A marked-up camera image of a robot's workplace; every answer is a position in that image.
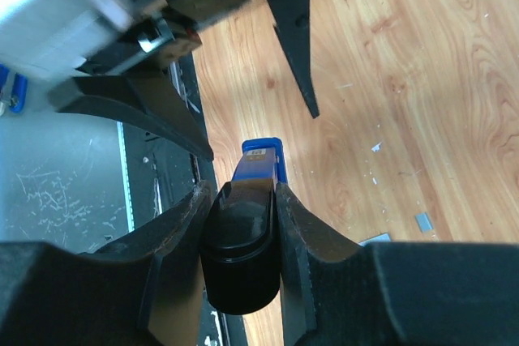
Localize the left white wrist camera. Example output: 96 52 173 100
1 0 133 80

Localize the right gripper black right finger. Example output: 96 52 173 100
276 184 518 345

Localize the white staple strip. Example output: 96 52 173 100
359 233 392 246

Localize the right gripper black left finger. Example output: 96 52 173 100
1 182 212 345

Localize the grey staple piece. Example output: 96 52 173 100
414 212 434 233

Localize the blue black stapler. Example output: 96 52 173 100
200 137 287 315

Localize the white slotted cable duct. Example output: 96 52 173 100
117 122 135 233

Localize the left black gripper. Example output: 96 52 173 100
48 0 320 161

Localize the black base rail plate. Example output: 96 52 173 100
118 55 247 345

